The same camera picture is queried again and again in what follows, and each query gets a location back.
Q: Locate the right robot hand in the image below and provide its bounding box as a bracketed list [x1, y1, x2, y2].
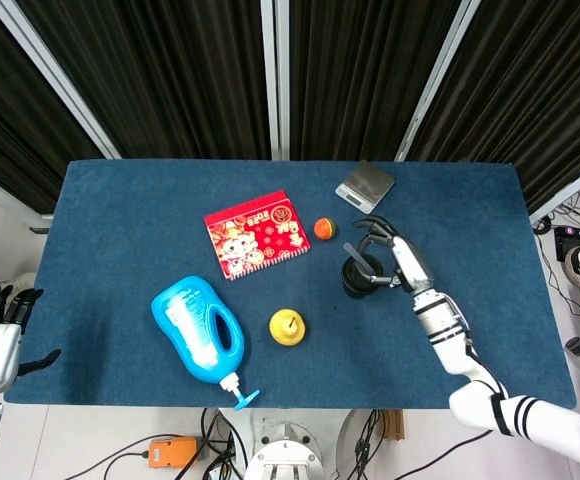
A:
[351, 214, 436, 296]

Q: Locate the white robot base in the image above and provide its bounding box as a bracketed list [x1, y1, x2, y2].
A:
[243, 409, 342, 480]

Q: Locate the black cup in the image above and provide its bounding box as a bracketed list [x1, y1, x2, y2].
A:
[339, 253, 386, 300]

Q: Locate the silver digital kitchen scale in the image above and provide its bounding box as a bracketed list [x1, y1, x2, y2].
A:
[334, 159, 397, 211]

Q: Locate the small orange ball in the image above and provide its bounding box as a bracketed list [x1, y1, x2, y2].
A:
[313, 216, 338, 242]

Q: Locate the yellow toy pear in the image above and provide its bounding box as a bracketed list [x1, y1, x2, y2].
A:
[268, 308, 308, 347]

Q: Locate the red spiral notebook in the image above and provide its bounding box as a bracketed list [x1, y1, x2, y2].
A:
[203, 188, 313, 282]

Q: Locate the blue table cloth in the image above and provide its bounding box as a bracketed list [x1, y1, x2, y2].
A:
[3, 159, 579, 411]

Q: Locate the black pleated curtain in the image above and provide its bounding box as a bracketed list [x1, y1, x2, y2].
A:
[0, 0, 102, 215]
[15, 0, 273, 161]
[288, 0, 464, 162]
[409, 0, 580, 215]

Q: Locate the blue pump detergent bottle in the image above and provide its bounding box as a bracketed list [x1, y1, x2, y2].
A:
[149, 274, 261, 412]

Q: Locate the orange box on floor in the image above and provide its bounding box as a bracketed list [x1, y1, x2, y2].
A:
[147, 435, 199, 469]

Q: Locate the black floor cable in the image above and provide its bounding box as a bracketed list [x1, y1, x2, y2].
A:
[72, 433, 154, 480]

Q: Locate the white frame post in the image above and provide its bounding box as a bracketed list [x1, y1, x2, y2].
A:
[0, 0, 123, 160]
[394, 0, 482, 162]
[528, 154, 580, 225]
[260, 0, 292, 162]

